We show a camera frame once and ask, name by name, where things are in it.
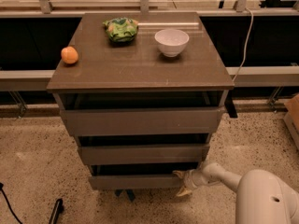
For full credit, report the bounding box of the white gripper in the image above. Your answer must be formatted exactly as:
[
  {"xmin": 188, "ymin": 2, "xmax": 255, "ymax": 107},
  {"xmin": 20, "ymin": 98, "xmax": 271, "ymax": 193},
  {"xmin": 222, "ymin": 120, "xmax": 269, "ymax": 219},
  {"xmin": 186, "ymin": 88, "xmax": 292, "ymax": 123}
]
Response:
[{"xmin": 173, "ymin": 169, "xmax": 200, "ymax": 197}]

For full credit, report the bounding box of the grey bottom drawer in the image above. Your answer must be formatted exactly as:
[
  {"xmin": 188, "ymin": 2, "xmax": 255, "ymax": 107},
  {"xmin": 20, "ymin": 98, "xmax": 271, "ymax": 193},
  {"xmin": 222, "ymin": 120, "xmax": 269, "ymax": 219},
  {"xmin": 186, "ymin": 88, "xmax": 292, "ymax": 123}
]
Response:
[{"xmin": 89, "ymin": 162, "xmax": 198, "ymax": 189}]

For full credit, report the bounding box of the grey drawer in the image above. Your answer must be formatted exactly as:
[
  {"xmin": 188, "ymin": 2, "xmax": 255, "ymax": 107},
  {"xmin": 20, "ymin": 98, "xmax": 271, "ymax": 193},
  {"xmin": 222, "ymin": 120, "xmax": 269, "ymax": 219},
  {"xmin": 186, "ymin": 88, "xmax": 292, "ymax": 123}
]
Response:
[
  {"xmin": 89, "ymin": 162, "xmax": 198, "ymax": 189},
  {"xmin": 78, "ymin": 144, "xmax": 209, "ymax": 165},
  {"xmin": 61, "ymin": 107, "xmax": 224, "ymax": 136}
]

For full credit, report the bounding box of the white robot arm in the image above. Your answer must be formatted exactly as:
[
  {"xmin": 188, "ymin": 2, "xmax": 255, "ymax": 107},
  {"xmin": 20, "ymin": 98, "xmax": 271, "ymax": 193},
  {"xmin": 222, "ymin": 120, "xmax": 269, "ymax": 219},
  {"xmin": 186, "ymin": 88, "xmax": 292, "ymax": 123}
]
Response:
[{"xmin": 174, "ymin": 161, "xmax": 299, "ymax": 224}]

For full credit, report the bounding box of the grey middle drawer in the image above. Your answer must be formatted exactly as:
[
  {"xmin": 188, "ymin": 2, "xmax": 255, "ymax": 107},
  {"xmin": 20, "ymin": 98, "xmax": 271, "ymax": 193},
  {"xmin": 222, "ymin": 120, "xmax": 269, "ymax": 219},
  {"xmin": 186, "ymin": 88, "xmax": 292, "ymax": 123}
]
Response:
[{"xmin": 78, "ymin": 144, "xmax": 209, "ymax": 165}]

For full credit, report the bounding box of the grey top drawer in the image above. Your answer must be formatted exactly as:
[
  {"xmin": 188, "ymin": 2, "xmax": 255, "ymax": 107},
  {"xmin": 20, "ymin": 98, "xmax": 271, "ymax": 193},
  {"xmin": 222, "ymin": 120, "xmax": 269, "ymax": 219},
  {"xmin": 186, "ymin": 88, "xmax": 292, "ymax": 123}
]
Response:
[{"xmin": 61, "ymin": 107, "xmax": 224, "ymax": 136}]

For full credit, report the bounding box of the grey drawer cabinet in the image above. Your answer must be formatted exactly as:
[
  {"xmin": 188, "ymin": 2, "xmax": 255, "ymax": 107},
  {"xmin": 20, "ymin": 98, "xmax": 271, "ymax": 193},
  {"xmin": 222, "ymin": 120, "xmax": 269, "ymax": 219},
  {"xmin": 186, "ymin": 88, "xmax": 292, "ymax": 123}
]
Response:
[{"xmin": 46, "ymin": 11, "xmax": 235, "ymax": 190}]

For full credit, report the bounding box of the cardboard box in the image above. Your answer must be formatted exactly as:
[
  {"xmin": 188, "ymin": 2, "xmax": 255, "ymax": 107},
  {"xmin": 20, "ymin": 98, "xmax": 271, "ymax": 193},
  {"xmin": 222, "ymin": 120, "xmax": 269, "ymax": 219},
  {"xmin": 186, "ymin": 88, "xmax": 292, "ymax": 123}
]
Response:
[{"xmin": 284, "ymin": 94, "xmax": 299, "ymax": 149}]

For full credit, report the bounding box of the black object on floor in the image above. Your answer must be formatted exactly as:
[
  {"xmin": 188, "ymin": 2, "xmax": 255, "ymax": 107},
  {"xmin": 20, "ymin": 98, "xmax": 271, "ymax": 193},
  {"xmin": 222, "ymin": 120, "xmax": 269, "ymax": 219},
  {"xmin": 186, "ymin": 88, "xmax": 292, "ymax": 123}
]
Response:
[{"xmin": 49, "ymin": 198, "xmax": 64, "ymax": 224}]

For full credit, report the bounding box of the white ceramic bowl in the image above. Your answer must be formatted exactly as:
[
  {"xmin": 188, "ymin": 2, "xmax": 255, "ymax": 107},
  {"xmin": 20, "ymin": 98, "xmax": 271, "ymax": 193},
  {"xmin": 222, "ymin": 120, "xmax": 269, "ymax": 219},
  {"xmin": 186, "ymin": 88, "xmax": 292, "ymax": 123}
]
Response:
[{"xmin": 154, "ymin": 29, "xmax": 190, "ymax": 57}]

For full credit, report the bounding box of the green chip bag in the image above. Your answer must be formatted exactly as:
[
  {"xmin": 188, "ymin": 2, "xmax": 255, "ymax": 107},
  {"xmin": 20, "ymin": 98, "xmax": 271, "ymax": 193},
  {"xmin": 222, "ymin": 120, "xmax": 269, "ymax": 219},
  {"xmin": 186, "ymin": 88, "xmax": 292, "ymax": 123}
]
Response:
[{"xmin": 103, "ymin": 17, "xmax": 138, "ymax": 43}]

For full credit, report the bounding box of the orange fruit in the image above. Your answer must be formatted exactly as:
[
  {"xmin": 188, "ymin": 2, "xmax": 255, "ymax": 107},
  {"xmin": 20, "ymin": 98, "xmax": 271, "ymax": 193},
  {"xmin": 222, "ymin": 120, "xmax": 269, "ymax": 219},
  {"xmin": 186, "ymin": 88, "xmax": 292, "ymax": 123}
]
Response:
[{"xmin": 61, "ymin": 47, "xmax": 78, "ymax": 64}]

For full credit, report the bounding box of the metal railing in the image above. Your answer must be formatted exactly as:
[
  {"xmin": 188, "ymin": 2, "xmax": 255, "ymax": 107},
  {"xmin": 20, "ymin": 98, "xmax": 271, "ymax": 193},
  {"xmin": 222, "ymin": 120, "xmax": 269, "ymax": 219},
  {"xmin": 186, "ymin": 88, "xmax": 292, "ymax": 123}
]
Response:
[{"xmin": 0, "ymin": 4, "xmax": 299, "ymax": 91}]

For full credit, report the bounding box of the white hanging cable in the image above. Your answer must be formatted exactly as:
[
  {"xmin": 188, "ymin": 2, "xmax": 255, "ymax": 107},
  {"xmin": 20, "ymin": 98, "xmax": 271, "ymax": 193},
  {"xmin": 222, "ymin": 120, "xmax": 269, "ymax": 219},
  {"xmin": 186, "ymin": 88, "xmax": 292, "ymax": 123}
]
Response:
[{"xmin": 232, "ymin": 7, "xmax": 255, "ymax": 82}]

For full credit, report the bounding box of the black cable on floor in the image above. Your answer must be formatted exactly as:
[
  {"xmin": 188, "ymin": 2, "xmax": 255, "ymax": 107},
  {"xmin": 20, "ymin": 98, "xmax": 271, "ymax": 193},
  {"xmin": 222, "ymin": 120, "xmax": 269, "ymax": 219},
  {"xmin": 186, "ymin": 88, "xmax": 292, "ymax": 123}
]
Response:
[{"xmin": 0, "ymin": 182, "xmax": 23, "ymax": 224}]

